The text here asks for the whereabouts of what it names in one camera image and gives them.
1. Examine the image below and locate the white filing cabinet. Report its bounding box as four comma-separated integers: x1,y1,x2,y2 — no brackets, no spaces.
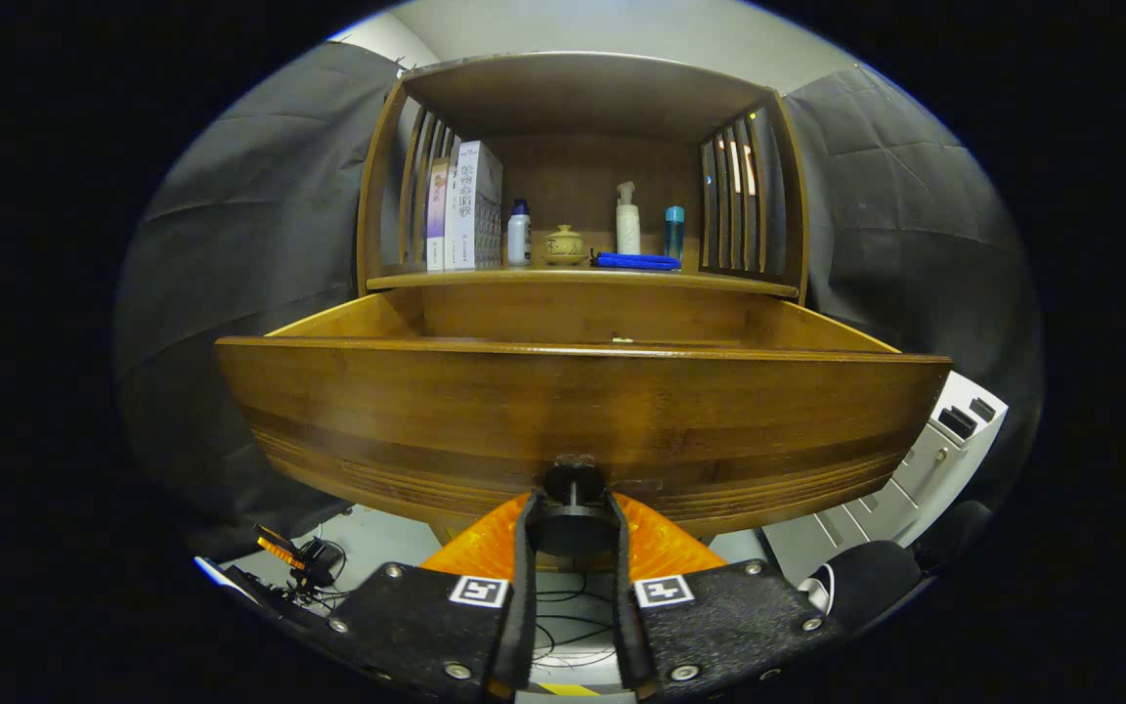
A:
763,370,1011,588

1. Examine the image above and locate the yellow lidded teacup with saucer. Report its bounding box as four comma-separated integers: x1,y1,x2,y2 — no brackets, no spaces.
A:
543,224,585,267

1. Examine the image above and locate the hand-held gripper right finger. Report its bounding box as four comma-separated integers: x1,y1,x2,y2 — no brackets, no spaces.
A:
607,492,847,701

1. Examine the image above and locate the black cable bundle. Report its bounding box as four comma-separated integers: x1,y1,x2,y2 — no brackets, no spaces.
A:
524,572,623,671

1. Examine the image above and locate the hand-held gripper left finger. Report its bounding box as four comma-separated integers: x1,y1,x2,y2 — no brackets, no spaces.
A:
328,492,538,701

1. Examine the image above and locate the wooden cabinet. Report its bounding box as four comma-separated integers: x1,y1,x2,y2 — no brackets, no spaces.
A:
356,51,810,300

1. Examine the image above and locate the grey white patterned book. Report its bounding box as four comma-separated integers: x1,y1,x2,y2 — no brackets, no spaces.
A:
444,140,505,272

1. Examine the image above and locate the white bottle with blue cap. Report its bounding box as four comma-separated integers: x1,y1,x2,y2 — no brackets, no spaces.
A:
507,198,533,268

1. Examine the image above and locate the blue folded cloth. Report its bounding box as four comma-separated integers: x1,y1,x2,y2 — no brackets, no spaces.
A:
590,251,682,271

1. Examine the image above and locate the wooden countertop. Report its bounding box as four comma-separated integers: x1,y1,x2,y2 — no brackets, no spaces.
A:
366,266,801,299

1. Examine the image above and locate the black orange device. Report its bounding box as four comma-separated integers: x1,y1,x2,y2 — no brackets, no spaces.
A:
252,523,349,597

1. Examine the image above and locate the thin purple book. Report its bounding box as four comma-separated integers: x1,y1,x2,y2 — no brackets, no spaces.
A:
425,158,451,273

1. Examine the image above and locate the white pump bottle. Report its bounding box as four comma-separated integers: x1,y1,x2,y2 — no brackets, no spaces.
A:
615,181,642,257

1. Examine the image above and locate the wooden drawer with black knob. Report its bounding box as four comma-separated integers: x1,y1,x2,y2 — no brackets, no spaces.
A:
215,286,955,560

